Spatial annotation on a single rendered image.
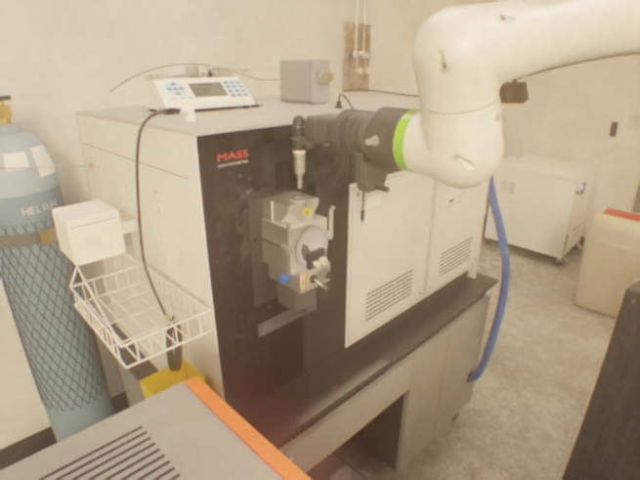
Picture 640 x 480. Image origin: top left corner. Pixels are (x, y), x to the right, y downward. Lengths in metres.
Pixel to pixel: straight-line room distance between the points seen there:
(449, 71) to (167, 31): 1.61
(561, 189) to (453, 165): 3.34
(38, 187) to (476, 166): 1.24
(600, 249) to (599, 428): 2.23
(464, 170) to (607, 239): 2.73
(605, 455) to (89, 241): 1.25
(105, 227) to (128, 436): 0.57
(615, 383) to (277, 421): 0.77
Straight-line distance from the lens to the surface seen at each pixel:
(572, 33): 0.60
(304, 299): 0.94
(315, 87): 1.29
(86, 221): 1.04
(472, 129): 0.57
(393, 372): 1.39
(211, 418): 0.60
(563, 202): 3.92
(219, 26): 2.15
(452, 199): 1.50
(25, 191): 1.48
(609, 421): 1.16
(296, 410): 1.16
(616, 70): 4.43
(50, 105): 1.85
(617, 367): 1.09
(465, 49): 0.53
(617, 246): 3.27
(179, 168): 0.84
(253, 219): 0.88
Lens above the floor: 1.54
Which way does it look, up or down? 22 degrees down
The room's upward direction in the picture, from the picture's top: straight up
